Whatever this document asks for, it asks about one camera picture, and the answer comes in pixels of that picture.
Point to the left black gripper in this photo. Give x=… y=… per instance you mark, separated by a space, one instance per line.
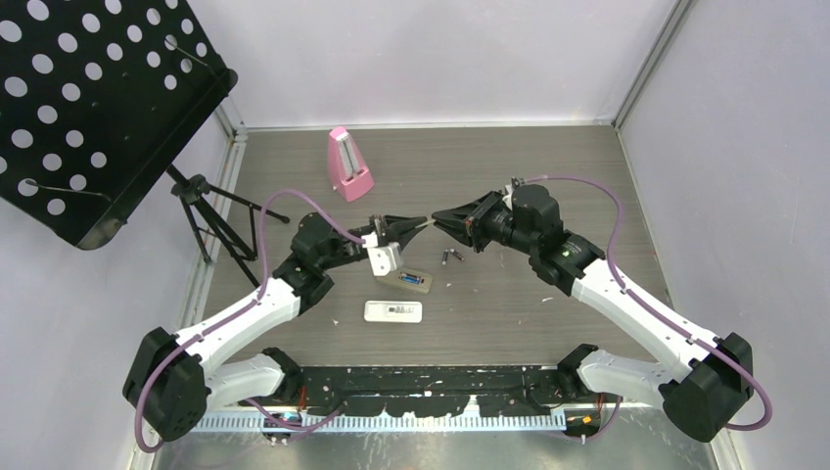
x=394 y=230

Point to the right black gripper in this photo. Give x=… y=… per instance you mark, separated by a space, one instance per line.
x=466 y=224

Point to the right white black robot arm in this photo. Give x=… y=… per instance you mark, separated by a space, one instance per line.
x=698 y=379

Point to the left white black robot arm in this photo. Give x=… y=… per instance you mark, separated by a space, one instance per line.
x=176 y=378

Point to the white remote control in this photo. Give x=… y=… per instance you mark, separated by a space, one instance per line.
x=393 y=312

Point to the black battery with white end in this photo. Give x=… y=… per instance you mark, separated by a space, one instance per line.
x=456 y=255

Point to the pink metronome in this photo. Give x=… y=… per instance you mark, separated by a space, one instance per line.
x=349 y=174

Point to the black tripod stand legs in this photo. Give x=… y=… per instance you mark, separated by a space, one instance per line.
x=203 y=218

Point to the black perforated music stand desk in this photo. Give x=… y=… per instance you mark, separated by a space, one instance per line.
x=98 y=98

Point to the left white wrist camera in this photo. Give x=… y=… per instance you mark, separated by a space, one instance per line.
x=383 y=259

